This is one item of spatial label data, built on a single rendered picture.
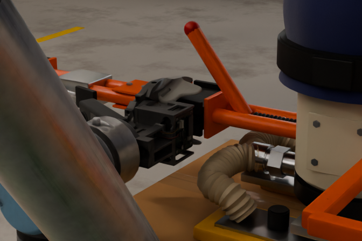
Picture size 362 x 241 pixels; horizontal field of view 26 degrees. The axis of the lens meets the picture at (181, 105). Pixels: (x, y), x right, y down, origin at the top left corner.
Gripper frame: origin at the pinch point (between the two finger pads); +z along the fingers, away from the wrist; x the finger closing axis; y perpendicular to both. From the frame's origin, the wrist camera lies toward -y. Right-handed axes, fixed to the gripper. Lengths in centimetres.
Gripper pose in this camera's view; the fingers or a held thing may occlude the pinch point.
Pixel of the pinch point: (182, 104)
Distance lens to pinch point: 116.1
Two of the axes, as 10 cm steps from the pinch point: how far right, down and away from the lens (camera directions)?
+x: 0.0, -9.5, -3.1
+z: 5.3, -2.6, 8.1
